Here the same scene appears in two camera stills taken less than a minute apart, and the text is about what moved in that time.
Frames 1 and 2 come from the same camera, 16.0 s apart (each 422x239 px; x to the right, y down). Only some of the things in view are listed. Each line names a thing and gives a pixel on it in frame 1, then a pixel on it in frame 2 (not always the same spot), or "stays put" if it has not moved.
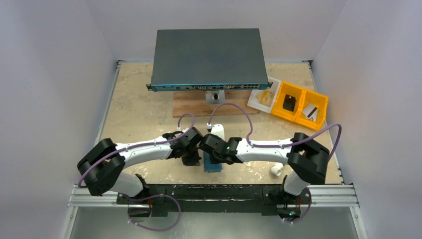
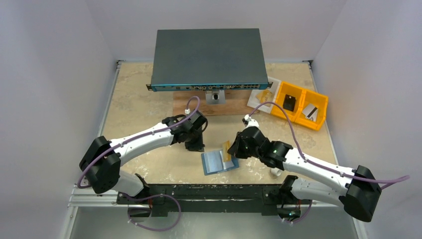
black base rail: [247, 198] stays put
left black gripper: [193, 160] -> [198, 146]
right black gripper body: [215, 157] -> [240, 148]
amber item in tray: [265, 97] stays put
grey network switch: [212, 59] stays put
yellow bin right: [320, 101] stays put
